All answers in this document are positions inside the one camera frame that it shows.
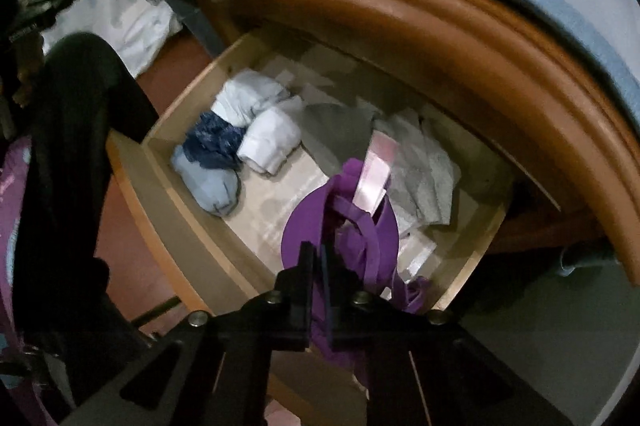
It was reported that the purple bra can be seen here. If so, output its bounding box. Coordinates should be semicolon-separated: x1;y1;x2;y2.
280;157;432;387

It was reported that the light blue underwear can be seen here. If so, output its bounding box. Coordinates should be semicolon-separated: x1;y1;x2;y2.
170;146;241;217

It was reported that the light grey patterned underwear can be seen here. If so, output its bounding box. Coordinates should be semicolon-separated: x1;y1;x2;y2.
373;108;460;238

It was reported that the dark navy lace underwear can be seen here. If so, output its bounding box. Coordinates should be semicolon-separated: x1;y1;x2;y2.
182;111;245;170

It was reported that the white folded underwear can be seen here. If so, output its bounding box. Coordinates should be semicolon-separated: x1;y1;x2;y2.
210;68;290;128
238;96;305;176

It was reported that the wooden drawer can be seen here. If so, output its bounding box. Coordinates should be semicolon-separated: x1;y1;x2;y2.
107;28;514;314

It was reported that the white floral bedsheet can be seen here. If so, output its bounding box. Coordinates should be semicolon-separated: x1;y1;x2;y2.
42;0;182;77

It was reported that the white cabinet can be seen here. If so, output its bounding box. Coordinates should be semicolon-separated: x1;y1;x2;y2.
451;258;639;425

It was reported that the pink white striped cloth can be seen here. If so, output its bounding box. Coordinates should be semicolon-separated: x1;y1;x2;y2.
352;130;398;216

